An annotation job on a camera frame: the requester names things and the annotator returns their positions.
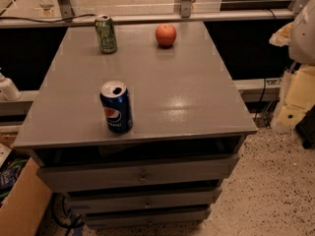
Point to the top grey drawer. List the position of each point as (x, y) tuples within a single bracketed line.
[(138, 173)]

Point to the grey drawer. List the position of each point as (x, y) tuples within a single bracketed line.
[(192, 213), (145, 200), (138, 173)]

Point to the blue pepsi can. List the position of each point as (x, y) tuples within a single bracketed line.
[(114, 97)]

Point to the snack bags in box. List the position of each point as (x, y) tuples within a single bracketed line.
[(9, 176)]

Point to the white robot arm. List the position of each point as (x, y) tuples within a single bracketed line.
[(301, 48)]

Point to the middle grey drawer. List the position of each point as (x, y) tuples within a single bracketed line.
[(145, 200)]

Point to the white pipe fitting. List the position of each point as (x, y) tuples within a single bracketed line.
[(8, 88)]

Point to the grey drawer cabinet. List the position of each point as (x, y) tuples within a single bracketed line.
[(183, 104)]

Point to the red apple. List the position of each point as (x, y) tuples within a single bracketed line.
[(165, 35)]

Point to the cardboard box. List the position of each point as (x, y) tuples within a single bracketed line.
[(24, 208)]

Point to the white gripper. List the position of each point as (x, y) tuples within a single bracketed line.
[(303, 38)]

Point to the green soda can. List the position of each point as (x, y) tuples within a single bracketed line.
[(105, 32)]

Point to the grey metal frame rail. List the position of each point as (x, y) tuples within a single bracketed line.
[(88, 19)]

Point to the bottom grey drawer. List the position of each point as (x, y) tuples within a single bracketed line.
[(192, 213)]

